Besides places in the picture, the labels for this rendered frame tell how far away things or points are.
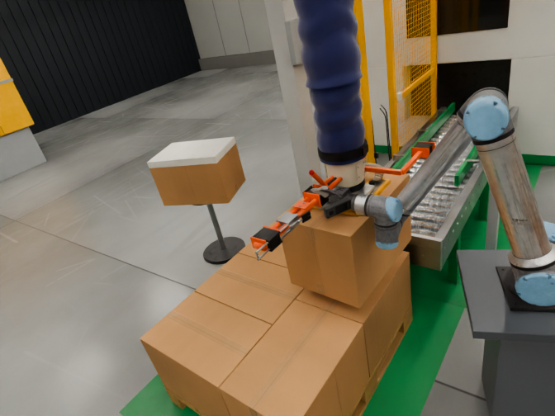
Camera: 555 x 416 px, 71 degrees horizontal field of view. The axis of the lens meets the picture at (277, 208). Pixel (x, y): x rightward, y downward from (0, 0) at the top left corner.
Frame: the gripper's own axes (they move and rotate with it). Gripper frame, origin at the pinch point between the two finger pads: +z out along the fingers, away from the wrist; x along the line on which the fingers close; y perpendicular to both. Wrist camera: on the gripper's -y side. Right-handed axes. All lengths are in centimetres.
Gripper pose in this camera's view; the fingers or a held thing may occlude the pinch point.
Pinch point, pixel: (313, 198)
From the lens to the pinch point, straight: 166.5
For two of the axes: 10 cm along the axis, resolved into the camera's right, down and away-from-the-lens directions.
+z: -7.9, -1.6, 5.9
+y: 5.9, -4.9, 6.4
